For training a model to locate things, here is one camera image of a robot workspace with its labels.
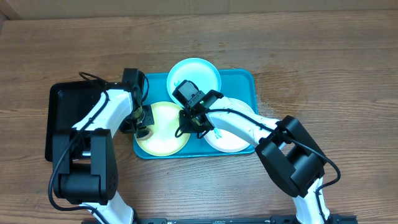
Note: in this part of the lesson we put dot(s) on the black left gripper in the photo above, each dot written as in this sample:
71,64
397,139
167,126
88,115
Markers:
146,119

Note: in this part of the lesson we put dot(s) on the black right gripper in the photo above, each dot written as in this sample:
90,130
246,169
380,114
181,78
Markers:
191,128

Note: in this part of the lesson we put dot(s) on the brown bow-shaped sponge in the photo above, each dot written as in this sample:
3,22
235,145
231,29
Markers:
143,134

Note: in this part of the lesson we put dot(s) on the yellow-green plate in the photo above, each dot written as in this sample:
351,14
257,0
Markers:
160,137

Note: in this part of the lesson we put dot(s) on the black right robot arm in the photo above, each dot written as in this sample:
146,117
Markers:
291,157

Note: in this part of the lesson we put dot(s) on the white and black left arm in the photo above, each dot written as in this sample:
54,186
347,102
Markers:
82,121

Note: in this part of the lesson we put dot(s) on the teal plastic serving tray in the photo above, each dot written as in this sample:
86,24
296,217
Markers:
235,83

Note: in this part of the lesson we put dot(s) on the black plastic tray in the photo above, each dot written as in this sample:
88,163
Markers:
69,103

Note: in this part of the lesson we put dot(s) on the white plate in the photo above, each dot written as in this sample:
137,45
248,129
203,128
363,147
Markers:
225,141

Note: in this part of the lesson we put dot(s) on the light blue plate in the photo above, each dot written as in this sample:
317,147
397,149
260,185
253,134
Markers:
197,70

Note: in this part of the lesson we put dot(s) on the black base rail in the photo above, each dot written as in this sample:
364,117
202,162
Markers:
276,219

